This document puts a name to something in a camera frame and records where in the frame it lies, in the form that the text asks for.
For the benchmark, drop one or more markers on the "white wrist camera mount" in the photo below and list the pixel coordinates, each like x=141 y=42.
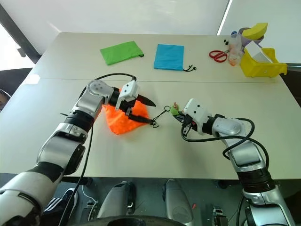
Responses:
x=128 y=90
x=196 y=110

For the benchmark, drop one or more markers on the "dark sneaker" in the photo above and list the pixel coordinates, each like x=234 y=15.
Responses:
x=61 y=204

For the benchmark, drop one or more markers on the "dark rounded robot body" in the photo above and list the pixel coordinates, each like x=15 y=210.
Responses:
x=138 y=222

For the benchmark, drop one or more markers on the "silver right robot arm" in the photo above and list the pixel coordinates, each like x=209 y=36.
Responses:
x=247 y=153

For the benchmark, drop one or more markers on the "white box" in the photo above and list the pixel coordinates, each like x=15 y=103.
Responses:
x=256 y=50

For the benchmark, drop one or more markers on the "dark diagonal frame post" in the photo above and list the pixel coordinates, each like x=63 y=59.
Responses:
x=20 y=38

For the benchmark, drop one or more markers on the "small green toy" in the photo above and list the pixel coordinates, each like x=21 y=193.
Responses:
x=174 y=110

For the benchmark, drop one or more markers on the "small red object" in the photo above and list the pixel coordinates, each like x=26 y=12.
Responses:
x=194 y=206

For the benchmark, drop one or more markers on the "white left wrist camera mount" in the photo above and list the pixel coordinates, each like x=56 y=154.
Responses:
x=128 y=90

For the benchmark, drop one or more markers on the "grey left robot leg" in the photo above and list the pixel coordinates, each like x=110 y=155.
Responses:
x=116 y=200

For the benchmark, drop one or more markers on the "clear plastic bottle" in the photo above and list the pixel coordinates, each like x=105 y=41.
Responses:
x=235 y=44

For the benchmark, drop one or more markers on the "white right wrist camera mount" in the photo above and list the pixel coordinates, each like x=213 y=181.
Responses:
x=196 y=110

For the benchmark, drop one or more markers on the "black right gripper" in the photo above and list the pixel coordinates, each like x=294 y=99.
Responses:
x=189 y=124

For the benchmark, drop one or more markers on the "grey robot leg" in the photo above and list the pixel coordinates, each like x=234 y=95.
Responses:
x=116 y=200
x=177 y=200

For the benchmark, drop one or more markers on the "yellow plastic bin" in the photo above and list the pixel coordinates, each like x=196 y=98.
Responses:
x=261 y=68

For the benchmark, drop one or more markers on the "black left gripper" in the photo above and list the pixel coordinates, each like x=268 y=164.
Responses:
x=128 y=103

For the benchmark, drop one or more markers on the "grey right robot leg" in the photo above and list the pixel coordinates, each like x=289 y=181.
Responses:
x=177 y=200

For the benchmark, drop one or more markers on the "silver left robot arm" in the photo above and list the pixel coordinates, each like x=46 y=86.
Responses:
x=91 y=103

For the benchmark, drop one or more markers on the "yellow foam block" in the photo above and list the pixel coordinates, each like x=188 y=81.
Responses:
x=255 y=30

